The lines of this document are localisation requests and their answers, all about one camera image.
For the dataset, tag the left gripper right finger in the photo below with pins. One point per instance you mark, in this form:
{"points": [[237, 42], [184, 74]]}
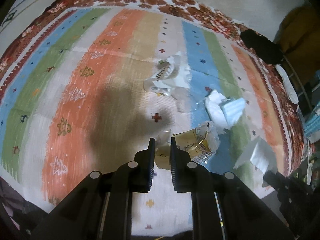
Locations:
{"points": [[223, 207]]}

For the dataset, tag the black cloth on bed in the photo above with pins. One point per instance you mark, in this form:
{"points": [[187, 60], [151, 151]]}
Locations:
{"points": [[266, 50]]}

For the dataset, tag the white tissue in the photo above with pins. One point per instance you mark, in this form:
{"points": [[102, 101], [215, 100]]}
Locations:
{"points": [[212, 104]]}

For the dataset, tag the clear plastic bag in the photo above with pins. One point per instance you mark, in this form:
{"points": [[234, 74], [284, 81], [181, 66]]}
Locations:
{"points": [[187, 101]]}

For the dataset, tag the red floral blanket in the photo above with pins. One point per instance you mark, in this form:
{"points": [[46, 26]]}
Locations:
{"points": [[18, 54]]}

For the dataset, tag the yellow snack wrapper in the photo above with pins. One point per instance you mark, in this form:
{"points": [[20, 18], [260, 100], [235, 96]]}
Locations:
{"points": [[201, 143]]}

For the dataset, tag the mustard brown hanging garment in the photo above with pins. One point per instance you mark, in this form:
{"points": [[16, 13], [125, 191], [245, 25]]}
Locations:
{"points": [[298, 39]]}

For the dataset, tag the light blue face mask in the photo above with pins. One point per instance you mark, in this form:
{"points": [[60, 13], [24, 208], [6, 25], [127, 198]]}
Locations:
{"points": [[232, 110]]}

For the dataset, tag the striped colourful bed sheet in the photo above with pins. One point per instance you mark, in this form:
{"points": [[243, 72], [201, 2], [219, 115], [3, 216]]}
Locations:
{"points": [[80, 105]]}

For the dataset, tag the white torn paper wrapper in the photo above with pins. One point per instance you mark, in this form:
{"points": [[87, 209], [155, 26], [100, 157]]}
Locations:
{"points": [[260, 154]]}

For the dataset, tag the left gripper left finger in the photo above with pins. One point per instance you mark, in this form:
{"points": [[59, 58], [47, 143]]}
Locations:
{"points": [[100, 206]]}

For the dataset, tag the white natural printed bag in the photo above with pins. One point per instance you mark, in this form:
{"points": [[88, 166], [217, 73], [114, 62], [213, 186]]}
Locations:
{"points": [[173, 76]]}

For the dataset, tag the white rolled pillow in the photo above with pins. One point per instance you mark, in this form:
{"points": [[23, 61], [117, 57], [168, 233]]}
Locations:
{"points": [[289, 89]]}

